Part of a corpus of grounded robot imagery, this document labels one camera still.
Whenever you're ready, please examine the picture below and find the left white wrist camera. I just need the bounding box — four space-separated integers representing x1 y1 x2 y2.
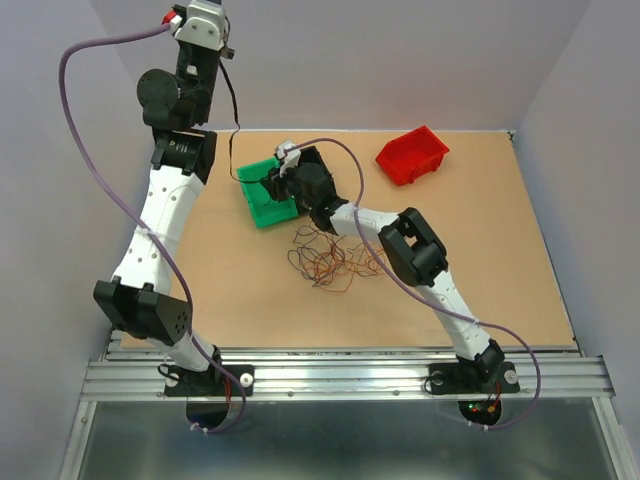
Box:
170 1 226 51

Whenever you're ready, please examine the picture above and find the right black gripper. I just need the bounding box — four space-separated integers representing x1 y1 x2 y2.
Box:
258 161 314 211

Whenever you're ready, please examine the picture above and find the aluminium rail frame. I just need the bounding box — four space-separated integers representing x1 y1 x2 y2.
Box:
54 130 640 480

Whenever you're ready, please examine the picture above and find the green plastic bin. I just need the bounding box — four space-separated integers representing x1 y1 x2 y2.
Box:
236 158 299 229

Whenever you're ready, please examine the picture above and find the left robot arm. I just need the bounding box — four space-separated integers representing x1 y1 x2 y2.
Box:
94 41 224 394

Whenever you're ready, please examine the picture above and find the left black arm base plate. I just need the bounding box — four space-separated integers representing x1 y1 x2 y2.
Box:
157 363 241 397

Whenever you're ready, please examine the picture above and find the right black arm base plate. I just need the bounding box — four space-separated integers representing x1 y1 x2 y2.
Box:
423 362 520 395

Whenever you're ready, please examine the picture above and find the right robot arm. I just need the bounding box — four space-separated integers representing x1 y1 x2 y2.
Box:
260 162 504 393

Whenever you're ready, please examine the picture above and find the red plastic bin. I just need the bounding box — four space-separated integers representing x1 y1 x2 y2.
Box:
375 126 450 187

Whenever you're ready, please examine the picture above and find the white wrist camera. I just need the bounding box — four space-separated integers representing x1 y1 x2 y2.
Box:
274 139 301 177
170 1 226 51

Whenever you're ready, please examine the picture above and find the black plastic bin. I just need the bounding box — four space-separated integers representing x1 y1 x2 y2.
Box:
298 146 335 186

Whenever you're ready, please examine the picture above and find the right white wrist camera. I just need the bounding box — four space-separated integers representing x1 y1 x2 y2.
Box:
274 139 301 177

